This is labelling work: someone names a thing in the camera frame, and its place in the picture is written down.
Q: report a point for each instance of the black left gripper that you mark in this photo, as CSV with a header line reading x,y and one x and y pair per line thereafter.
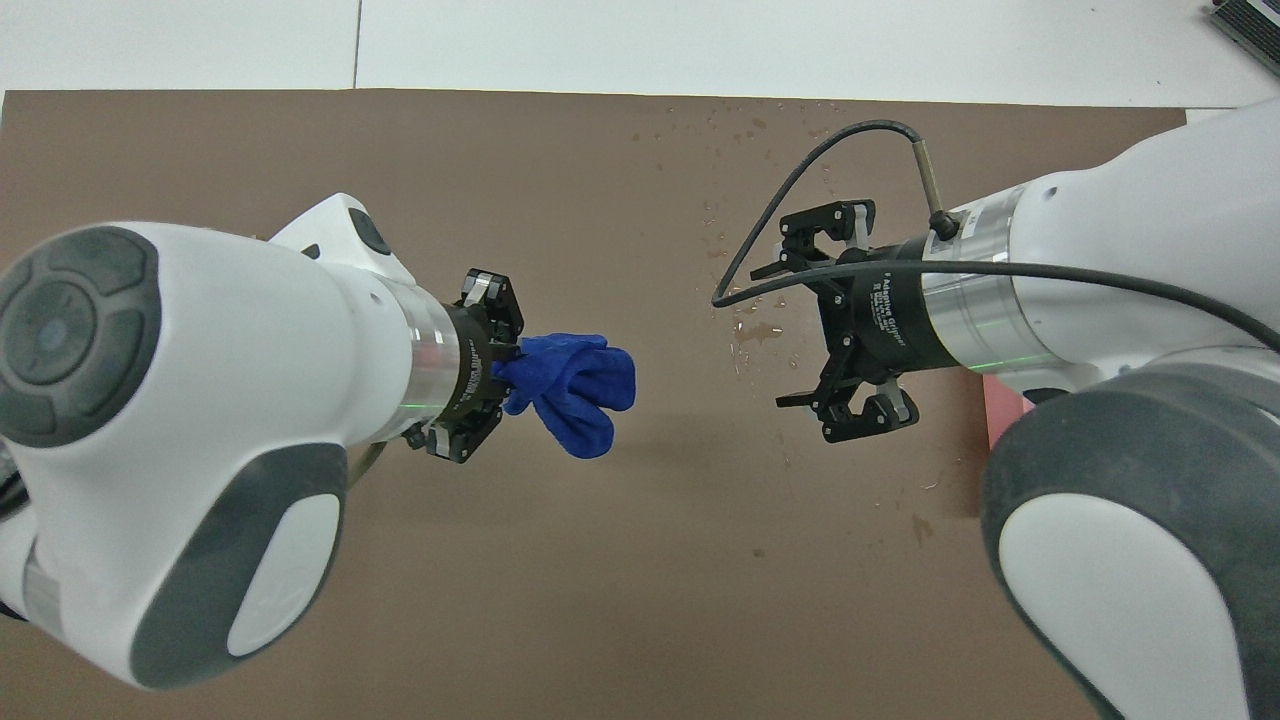
x,y
475,370

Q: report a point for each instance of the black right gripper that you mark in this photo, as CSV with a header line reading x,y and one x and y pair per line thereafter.
x,y
880,310

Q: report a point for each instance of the blue towel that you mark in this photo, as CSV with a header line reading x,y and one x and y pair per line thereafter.
x,y
575,385

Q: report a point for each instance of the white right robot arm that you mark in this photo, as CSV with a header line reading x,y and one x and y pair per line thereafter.
x,y
1150,260

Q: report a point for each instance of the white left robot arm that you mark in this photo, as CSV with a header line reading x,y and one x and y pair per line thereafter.
x,y
230,400

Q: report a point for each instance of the pink plastic bin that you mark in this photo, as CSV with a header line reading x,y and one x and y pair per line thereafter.
x,y
1000,410

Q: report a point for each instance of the brown table mat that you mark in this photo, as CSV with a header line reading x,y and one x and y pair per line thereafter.
x,y
650,560

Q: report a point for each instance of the grey ribbed device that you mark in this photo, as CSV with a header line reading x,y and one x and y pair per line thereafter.
x,y
1250,20

